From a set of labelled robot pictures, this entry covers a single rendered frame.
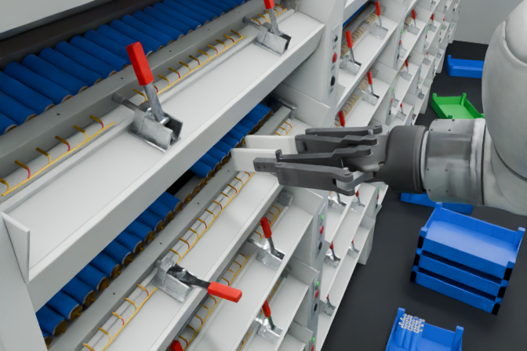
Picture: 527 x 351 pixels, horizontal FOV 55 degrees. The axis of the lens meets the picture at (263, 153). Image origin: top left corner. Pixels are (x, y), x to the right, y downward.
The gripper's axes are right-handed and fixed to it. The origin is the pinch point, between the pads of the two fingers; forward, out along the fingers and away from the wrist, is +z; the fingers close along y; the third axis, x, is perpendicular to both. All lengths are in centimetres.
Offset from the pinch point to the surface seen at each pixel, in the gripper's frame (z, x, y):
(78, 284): 9.0, 2.1, 25.0
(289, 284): 14, 43, -22
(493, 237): -18, 91, -111
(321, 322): 22, 81, -48
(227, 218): 4.6, 7.3, 4.8
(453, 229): -5, 88, -109
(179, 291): 2.6, 7.2, 18.6
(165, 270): 3.8, 4.7, 18.5
